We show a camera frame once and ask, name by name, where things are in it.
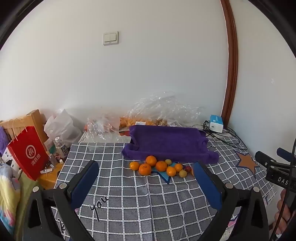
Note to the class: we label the purple cloth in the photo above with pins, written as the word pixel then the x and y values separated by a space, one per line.
pixel 3 139

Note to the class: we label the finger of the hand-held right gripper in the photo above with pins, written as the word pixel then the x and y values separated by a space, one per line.
pixel 266 158
pixel 285 154

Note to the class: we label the red paper bag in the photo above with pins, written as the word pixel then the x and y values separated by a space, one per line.
pixel 27 153

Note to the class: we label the small red fruit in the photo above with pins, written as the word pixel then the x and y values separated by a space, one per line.
pixel 187 169

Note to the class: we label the wooden chair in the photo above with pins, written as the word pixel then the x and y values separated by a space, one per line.
pixel 31 120

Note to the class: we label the small orange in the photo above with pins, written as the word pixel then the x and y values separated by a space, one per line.
pixel 134 166

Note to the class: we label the person's right hand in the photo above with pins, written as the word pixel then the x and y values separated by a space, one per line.
pixel 286 213

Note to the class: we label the white plastic bag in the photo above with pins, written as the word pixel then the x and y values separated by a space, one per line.
pixel 61 127

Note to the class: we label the purple towel covered tray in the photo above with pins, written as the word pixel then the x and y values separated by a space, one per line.
pixel 168 142

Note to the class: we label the large orange with stem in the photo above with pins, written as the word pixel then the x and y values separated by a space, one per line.
pixel 145 169

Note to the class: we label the wooden nightstand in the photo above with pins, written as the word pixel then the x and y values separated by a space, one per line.
pixel 49 179

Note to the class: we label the brown wooden door frame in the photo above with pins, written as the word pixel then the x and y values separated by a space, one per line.
pixel 232 58

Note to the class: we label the white and blue box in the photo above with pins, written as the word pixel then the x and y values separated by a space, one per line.
pixel 216 124

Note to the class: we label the grey checkered bed sheet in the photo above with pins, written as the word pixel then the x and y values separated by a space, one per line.
pixel 138 204

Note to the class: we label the large clear plastic bag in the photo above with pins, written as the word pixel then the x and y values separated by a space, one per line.
pixel 166 106

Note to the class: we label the clear water bottle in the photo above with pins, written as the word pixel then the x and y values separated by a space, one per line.
pixel 60 146

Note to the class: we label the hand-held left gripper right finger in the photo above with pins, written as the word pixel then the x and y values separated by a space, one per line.
pixel 205 185

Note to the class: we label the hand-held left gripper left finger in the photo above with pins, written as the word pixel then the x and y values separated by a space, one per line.
pixel 84 183

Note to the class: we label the white printed paper bag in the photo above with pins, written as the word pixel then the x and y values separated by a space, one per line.
pixel 9 161

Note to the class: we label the small clear plastic bag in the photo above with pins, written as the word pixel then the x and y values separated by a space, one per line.
pixel 101 126

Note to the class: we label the pastel colourful blanket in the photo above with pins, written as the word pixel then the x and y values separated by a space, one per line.
pixel 8 197

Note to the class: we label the small yellow fruit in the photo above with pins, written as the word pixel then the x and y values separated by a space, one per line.
pixel 168 161
pixel 183 173

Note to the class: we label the white light switch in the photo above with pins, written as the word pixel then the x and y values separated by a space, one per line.
pixel 110 38

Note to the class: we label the pile of bagged oranges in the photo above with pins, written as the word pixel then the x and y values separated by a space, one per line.
pixel 141 121

